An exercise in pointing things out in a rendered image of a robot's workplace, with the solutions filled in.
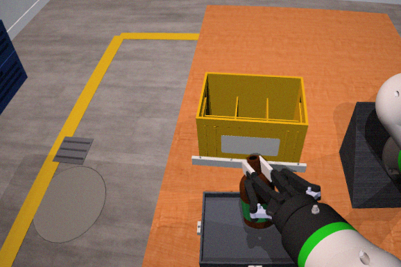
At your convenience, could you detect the brown bottle with green label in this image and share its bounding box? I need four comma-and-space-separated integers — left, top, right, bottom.
239, 155, 275, 229

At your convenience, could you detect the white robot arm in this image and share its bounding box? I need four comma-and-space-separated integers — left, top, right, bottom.
282, 73, 401, 267

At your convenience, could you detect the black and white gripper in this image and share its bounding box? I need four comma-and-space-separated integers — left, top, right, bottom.
241, 156, 321, 235

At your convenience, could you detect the yellow crate with dividers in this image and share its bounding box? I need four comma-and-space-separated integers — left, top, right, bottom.
196, 72, 309, 163

